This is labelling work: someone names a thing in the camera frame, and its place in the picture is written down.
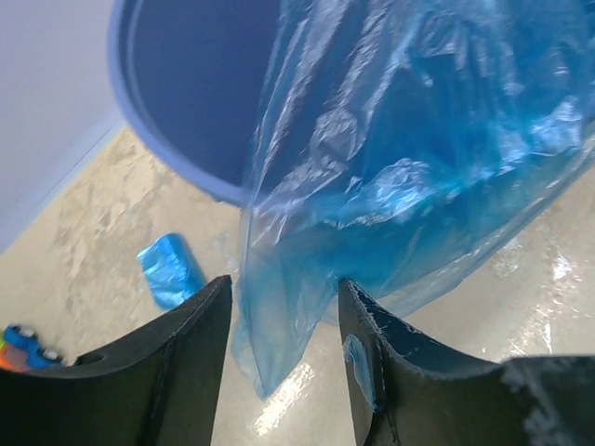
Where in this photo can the blue plastic trash bin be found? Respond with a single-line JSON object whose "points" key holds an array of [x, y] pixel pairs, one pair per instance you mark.
{"points": [[187, 76]]}

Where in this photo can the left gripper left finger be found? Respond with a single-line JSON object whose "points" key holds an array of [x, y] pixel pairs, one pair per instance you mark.
{"points": [[157, 385]]}

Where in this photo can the orange blue toy car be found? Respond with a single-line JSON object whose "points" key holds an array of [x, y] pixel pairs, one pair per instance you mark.
{"points": [[21, 350]]}

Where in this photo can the torn blue bag scrap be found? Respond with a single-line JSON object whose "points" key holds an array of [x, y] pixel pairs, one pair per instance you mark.
{"points": [[365, 360]]}

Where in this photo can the single blue trash bag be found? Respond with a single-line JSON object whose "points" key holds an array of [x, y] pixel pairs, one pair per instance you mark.
{"points": [[399, 144]]}

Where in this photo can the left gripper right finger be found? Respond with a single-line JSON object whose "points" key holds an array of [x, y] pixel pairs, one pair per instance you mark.
{"points": [[437, 395]]}

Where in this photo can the blue trash bag roll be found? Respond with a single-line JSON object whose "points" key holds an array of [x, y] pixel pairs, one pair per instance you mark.
{"points": [[171, 270]]}

